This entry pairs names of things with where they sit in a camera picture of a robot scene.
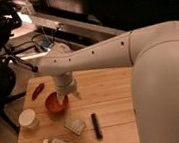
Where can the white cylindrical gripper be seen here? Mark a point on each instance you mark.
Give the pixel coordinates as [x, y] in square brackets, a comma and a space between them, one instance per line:
[66, 84]

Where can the black rectangular eraser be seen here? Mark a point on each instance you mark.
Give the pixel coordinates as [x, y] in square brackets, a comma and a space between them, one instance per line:
[96, 126]

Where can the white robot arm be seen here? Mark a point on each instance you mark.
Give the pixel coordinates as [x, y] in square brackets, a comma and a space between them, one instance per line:
[152, 53]

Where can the red ceramic cup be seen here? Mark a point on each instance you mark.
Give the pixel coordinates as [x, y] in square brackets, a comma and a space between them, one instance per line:
[53, 105]

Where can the white plastic cup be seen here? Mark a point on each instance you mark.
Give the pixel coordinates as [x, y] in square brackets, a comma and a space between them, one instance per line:
[28, 120]

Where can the red chili pepper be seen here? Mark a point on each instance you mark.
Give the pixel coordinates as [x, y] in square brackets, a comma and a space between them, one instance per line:
[37, 90]

